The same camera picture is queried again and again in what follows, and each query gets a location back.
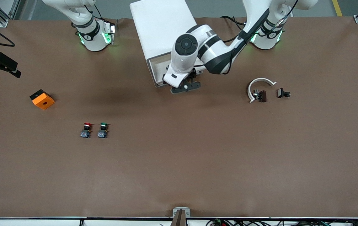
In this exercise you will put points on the brown table cover mat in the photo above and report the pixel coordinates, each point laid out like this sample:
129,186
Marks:
178,157

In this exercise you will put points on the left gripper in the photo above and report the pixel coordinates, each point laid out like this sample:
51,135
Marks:
192,74

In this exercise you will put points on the orange and black button box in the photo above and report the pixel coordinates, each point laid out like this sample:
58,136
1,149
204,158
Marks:
42,99

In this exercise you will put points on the red push button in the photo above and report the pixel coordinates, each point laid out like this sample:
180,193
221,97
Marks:
86,130

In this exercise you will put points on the grey metal bracket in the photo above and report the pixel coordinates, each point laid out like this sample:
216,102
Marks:
181,209

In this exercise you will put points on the brown strip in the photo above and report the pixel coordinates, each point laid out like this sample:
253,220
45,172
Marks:
180,219

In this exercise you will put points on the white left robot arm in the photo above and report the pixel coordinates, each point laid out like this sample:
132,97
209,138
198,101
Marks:
183,64

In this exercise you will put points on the small black clip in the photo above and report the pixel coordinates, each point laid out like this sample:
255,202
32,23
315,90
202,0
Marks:
281,93

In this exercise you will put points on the green push button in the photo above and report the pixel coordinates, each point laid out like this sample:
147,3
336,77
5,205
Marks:
103,130

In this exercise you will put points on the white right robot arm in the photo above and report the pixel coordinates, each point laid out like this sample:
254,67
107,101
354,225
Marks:
95,42

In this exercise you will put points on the dark brown connector block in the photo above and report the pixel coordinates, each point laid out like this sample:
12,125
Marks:
262,96

